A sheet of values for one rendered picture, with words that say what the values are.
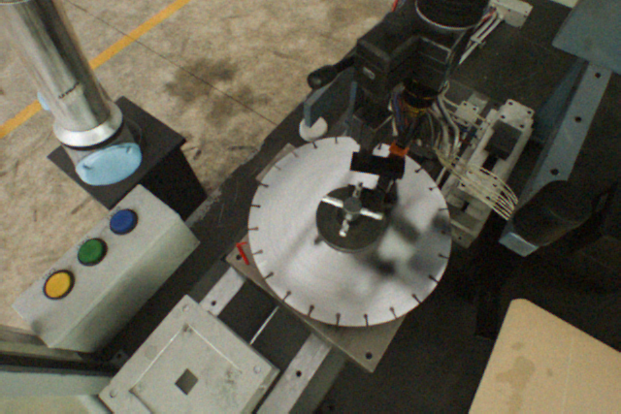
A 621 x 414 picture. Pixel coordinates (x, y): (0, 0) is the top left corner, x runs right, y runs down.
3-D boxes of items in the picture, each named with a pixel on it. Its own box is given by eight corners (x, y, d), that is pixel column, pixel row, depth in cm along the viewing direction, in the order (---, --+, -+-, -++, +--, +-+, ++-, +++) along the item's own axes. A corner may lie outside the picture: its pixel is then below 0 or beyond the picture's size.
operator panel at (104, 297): (98, 355, 69) (49, 348, 55) (63, 319, 72) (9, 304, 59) (201, 241, 80) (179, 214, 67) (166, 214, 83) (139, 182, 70)
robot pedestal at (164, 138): (131, 254, 155) (2, 162, 90) (197, 187, 171) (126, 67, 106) (198, 313, 143) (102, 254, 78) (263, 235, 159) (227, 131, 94)
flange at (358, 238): (388, 250, 57) (390, 244, 55) (317, 253, 57) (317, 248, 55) (378, 187, 63) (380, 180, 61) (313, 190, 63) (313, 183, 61)
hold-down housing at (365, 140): (369, 159, 51) (395, 43, 34) (343, 139, 53) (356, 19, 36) (394, 136, 53) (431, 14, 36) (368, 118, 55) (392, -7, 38)
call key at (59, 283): (62, 303, 60) (54, 302, 59) (48, 289, 62) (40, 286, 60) (81, 284, 62) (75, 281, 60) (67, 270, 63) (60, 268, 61)
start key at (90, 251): (93, 270, 63) (87, 266, 61) (80, 256, 64) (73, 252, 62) (112, 251, 64) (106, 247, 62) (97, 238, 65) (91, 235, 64)
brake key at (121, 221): (124, 238, 65) (119, 235, 64) (111, 226, 67) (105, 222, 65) (142, 221, 67) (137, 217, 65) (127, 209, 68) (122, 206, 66)
